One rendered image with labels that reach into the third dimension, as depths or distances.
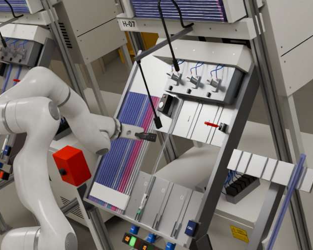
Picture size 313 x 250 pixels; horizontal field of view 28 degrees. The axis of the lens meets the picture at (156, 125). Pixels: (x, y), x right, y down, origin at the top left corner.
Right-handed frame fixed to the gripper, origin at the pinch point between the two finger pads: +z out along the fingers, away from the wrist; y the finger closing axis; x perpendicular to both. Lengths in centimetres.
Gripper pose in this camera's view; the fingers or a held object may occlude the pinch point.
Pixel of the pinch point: (146, 135)
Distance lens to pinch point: 241.1
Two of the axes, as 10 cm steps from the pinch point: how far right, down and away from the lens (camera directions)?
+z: 7.5, 1.5, 6.5
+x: -2.2, 9.8, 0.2
